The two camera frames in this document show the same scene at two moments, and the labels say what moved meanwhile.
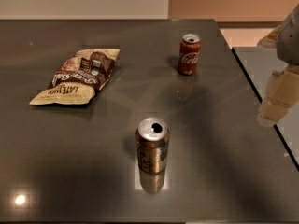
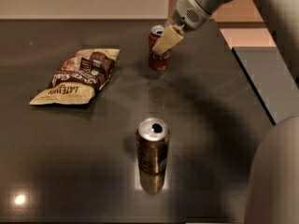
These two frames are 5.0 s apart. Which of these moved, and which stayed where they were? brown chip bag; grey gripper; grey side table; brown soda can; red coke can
Moved: red coke can; grey gripper
Stayed: grey side table; brown chip bag; brown soda can
